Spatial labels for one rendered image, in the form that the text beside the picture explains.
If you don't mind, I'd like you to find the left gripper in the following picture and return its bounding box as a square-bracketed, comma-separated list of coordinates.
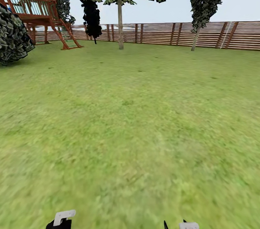
[46, 219, 71, 229]

